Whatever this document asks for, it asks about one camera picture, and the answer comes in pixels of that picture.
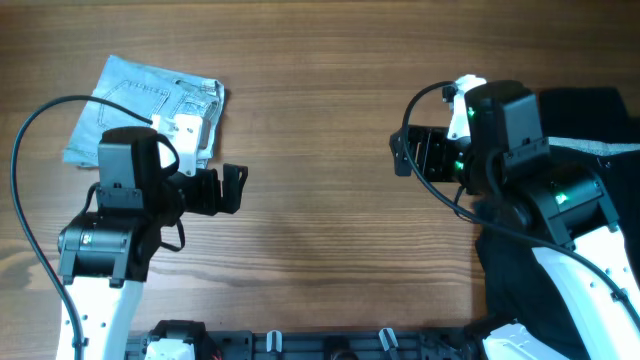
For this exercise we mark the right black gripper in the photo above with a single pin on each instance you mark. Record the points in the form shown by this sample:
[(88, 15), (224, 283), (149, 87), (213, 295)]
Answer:
[(417, 154)]

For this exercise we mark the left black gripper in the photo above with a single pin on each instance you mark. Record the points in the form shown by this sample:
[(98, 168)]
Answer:
[(210, 201)]

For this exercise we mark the light blue denim jeans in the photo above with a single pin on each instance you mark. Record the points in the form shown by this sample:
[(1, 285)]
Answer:
[(147, 91)]

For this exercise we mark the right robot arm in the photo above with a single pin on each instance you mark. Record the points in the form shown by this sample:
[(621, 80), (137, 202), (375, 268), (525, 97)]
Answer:
[(555, 181)]

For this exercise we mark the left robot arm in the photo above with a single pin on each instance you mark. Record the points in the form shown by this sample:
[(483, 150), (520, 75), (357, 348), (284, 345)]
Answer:
[(105, 254)]

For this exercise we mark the black clothes pile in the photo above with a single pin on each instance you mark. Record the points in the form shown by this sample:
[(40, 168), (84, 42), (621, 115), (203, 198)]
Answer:
[(516, 285)]

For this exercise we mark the left white rail clip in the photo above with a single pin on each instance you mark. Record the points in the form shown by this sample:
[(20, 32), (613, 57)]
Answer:
[(274, 342)]

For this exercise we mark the white rail clip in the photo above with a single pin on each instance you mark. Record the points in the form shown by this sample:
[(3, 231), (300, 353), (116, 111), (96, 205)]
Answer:
[(388, 339), (274, 342)]

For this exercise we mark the right white rail clip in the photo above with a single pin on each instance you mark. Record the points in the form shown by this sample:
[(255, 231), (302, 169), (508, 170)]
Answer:
[(388, 339)]

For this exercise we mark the black mounting rail base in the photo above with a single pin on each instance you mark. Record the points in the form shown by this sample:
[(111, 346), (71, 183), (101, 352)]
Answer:
[(325, 345)]

